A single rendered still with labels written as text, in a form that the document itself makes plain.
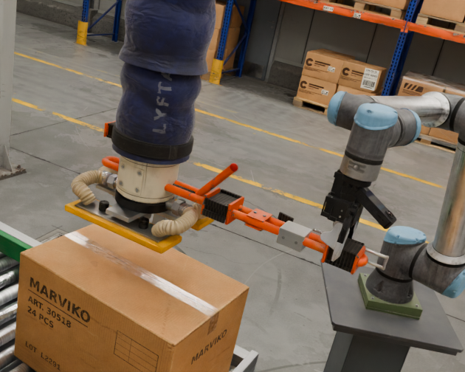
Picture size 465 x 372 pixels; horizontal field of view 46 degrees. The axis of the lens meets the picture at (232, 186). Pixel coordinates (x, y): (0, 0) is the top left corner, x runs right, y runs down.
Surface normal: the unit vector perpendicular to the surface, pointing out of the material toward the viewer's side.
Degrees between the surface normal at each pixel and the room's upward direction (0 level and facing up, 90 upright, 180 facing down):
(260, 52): 90
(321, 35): 90
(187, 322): 0
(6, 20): 90
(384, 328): 0
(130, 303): 0
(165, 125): 79
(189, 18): 73
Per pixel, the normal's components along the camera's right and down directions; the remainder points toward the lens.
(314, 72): -0.38, 0.29
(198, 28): 0.68, 0.23
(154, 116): 0.15, 0.15
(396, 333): 0.20, -0.91
